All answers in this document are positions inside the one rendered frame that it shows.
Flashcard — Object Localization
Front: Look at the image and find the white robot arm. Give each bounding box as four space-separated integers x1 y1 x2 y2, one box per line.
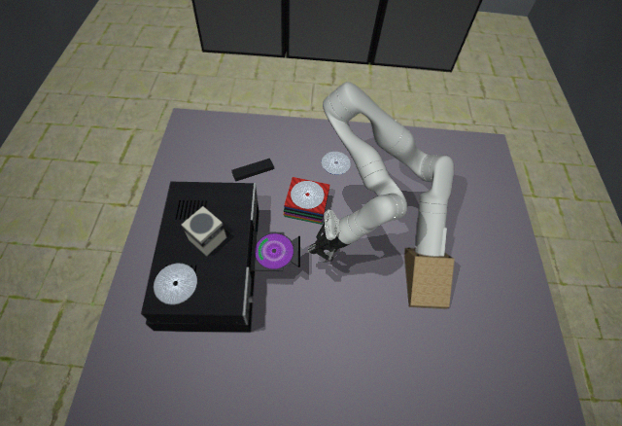
323 82 454 256

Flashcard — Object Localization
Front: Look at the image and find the silver cd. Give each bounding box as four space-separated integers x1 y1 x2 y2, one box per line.
154 264 197 304
291 181 325 209
322 152 351 175

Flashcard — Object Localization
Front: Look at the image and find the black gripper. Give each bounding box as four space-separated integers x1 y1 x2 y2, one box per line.
308 223 349 261

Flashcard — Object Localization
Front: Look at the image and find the black flat bar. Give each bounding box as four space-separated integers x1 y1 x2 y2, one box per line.
232 159 274 182

